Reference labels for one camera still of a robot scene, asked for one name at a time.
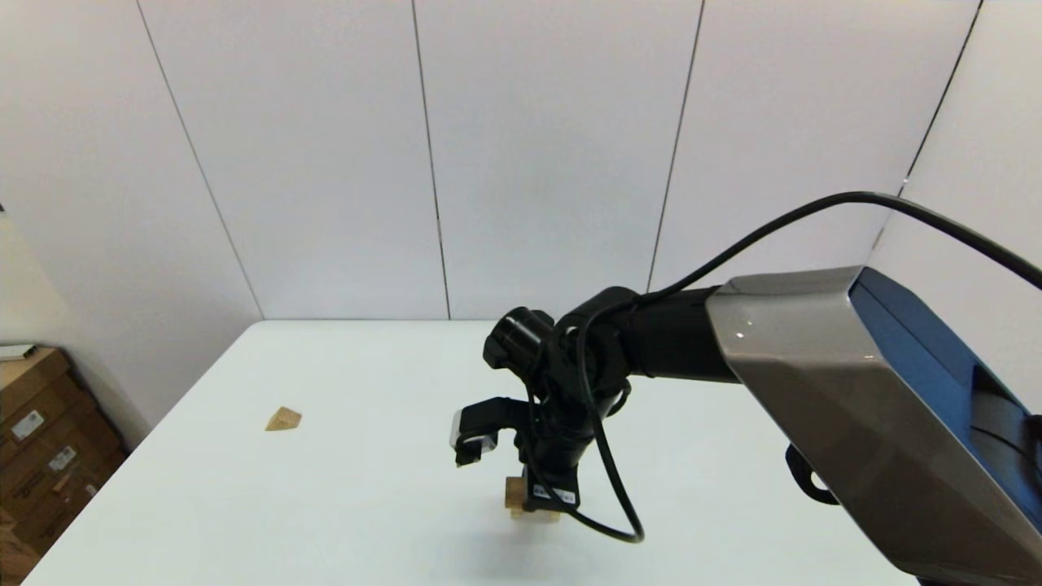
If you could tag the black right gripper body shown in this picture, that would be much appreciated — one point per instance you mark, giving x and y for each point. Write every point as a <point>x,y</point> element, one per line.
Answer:
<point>562,448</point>

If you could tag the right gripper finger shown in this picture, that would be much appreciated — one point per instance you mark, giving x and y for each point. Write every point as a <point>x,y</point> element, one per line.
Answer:
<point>553,506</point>

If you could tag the rectangular wooden building block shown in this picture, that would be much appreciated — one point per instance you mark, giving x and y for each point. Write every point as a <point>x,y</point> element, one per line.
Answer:
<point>515,492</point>

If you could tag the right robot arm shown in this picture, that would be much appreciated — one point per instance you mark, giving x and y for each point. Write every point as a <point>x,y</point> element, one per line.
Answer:
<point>855,391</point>

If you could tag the triangular wooden building block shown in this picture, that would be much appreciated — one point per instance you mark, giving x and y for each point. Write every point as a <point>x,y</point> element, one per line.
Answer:
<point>282,420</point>

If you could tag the large labelled cardboard box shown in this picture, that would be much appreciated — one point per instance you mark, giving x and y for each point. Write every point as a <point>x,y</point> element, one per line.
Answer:
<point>41,456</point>

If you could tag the flat white object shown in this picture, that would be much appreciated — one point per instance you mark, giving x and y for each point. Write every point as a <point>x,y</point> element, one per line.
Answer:
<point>16,352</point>

